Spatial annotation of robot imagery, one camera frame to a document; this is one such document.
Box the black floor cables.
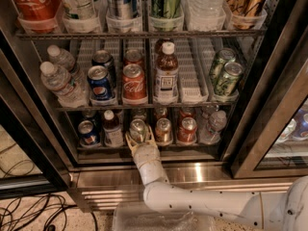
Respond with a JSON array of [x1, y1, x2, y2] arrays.
[[0, 142, 99, 231]]

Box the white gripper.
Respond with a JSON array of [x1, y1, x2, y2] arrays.
[[125, 125, 169, 186]]

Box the red coke can middle rear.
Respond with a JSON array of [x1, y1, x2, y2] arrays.
[[124, 49, 144, 68]]

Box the red coke can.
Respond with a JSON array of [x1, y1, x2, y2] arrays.
[[124, 49, 144, 68], [177, 117, 197, 143]]

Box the clear water bottle bottom shelf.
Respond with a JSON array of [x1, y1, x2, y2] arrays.
[[201, 111, 227, 145]]

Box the green 7up can front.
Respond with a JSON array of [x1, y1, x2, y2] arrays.
[[129, 119, 148, 143]]

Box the red coke can bottom front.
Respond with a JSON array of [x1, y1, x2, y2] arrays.
[[177, 117, 197, 143]]

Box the green 7up can behind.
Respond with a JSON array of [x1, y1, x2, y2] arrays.
[[132, 108, 147, 121]]

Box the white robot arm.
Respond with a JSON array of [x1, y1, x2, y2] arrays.
[[125, 127, 308, 231]]

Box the blue pepsi can bottom shelf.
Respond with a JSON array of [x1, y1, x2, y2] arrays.
[[78, 120, 100, 145]]

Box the gold cans top shelf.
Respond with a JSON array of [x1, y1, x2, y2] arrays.
[[225, 0, 266, 30]]

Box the blue pepsi can middle front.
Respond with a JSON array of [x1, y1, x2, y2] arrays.
[[88, 65, 115, 100]]

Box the clear bottle top shelf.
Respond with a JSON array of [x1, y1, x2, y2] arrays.
[[187, 0, 226, 32]]

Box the clear water bottle middle rear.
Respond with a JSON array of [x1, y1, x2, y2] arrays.
[[47, 44, 84, 82]]

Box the brown tea bottle middle shelf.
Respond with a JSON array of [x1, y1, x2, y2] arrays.
[[154, 41, 178, 104]]

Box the brown soda can bottom front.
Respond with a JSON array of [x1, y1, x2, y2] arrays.
[[155, 118, 171, 142]]

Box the green bottle top shelf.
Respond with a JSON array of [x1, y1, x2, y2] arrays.
[[151, 0, 181, 31]]

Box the brown tea bottle shelf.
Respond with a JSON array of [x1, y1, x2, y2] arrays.
[[154, 41, 178, 104], [103, 110, 124, 147]]

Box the green can middle rear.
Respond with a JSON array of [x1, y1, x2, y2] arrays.
[[209, 48, 237, 84]]

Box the glass fridge door right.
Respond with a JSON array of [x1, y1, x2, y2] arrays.
[[220, 0, 308, 179]]

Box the dark pepsi can middle rear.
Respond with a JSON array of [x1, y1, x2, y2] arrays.
[[91, 49, 116, 88]]

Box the clear plastic bin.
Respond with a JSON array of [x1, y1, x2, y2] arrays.
[[112, 202, 217, 231]]

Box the green 7up can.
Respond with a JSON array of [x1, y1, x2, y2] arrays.
[[132, 108, 147, 121], [129, 119, 148, 143]]

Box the brown tea bottle bottom shelf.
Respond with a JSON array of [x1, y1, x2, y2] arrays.
[[103, 110, 124, 147]]

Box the green can middle front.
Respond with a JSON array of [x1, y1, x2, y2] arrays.
[[214, 62, 244, 96]]

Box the clear water bottle middle front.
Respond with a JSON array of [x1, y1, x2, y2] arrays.
[[39, 62, 88, 108]]

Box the silver blue can top shelf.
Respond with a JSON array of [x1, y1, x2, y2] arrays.
[[107, 0, 138, 20]]

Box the red coca-cola can middle front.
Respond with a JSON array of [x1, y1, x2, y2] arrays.
[[122, 64, 146, 100]]

